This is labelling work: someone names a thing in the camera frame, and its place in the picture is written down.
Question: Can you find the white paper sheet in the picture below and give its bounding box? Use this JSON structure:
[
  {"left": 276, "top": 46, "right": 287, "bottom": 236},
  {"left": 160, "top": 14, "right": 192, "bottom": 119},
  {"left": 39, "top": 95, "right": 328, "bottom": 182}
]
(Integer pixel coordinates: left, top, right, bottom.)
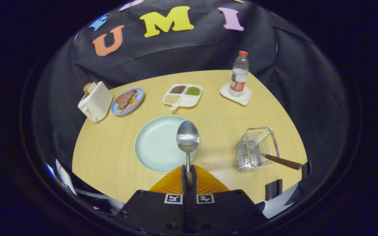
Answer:
[{"left": 55, "top": 159, "right": 78, "bottom": 196}]

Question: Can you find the metal wire basket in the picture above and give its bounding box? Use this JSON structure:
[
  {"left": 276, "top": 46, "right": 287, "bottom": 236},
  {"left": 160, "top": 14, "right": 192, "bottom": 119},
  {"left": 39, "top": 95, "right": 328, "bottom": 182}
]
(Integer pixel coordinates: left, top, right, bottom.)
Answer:
[{"left": 236, "top": 127, "right": 280, "bottom": 172}]

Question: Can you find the cream toaster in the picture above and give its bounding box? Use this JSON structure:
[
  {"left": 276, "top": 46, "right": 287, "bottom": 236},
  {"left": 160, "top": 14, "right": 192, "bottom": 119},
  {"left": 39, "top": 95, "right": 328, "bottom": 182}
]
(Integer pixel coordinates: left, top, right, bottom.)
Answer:
[{"left": 78, "top": 81, "right": 114, "bottom": 123}]

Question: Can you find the black table clamp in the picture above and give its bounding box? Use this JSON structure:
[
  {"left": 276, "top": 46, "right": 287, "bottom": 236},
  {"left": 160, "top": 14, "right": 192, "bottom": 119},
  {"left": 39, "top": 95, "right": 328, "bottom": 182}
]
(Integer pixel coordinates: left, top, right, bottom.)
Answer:
[
  {"left": 265, "top": 179, "right": 283, "bottom": 201},
  {"left": 302, "top": 160, "right": 312, "bottom": 180}
]

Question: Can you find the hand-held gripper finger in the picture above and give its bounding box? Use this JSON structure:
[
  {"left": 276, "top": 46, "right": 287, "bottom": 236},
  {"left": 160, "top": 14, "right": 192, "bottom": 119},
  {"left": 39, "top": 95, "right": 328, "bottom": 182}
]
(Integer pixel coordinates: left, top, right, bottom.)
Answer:
[
  {"left": 189, "top": 165, "right": 268, "bottom": 236},
  {"left": 115, "top": 165, "right": 190, "bottom": 236}
]

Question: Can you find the blue plate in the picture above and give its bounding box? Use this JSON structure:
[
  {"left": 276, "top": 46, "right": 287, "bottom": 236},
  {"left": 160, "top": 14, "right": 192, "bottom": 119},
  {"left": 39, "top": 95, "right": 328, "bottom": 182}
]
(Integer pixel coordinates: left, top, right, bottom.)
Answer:
[{"left": 111, "top": 88, "right": 144, "bottom": 116}]

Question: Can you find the clear bottle with red cap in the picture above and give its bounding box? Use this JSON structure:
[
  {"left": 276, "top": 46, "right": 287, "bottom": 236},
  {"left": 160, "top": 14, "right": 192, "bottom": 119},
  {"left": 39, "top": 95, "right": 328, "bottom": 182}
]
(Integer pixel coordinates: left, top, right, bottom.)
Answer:
[{"left": 229, "top": 50, "right": 250, "bottom": 97}]

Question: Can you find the black backdrop cloth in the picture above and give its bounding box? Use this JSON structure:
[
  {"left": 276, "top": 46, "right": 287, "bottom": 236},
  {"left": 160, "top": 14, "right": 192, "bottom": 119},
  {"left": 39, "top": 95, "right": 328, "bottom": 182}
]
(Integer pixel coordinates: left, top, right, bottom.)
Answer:
[{"left": 33, "top": 0, "right": 350, "bottom": 213}]

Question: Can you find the white square coaster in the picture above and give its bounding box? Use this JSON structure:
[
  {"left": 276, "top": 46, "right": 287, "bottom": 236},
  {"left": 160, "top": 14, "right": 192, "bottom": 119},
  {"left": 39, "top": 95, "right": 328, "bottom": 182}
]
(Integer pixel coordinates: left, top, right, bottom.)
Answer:
[{"left": 220, "top": 82, "right": 253, "bottom": 106}]

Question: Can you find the fork with wooden handle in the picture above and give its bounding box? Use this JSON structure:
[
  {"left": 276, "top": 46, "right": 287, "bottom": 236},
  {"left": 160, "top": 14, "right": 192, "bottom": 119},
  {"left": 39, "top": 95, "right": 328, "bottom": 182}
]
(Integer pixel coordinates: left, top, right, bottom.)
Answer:
[{"left": 253, "top": 151, "right": 303, "bottom": 170}]

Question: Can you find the pale green plate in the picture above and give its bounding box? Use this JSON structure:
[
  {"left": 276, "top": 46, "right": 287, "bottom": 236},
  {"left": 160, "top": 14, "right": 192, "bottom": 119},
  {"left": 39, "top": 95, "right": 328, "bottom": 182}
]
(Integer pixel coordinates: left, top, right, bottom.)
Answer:
[{"left": 134, "top": 115, "right": 199, "bottom": 173}]

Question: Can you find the spoon with wooden handle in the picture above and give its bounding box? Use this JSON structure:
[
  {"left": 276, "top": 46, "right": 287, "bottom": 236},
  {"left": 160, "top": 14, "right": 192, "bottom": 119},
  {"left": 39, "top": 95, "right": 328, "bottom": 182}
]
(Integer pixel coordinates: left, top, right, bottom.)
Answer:
[{"left": 176, "top": 120, "right": 200, "bottom": 184}]

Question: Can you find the toast slice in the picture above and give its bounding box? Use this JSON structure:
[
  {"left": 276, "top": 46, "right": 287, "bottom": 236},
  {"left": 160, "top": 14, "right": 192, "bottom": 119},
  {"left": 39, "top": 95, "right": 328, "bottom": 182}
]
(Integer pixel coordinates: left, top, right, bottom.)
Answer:
[{"left": 83, "top": 82, "right": 96, "bottom": 97}]

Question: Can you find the white divided dish with beans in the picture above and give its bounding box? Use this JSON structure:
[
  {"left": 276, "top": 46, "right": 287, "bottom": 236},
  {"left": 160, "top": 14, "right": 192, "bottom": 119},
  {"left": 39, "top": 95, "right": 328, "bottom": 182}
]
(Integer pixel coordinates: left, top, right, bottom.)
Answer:
[{"left": 162, "top": 84, "right": 203, "bottom": 111}]

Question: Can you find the meat with vegetables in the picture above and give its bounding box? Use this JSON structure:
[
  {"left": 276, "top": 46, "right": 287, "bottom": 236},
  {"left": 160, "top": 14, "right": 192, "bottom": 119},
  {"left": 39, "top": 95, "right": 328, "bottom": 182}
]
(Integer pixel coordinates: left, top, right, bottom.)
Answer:
[{"left": 115, "top": 89, "right": 137, "bottom": 110}]

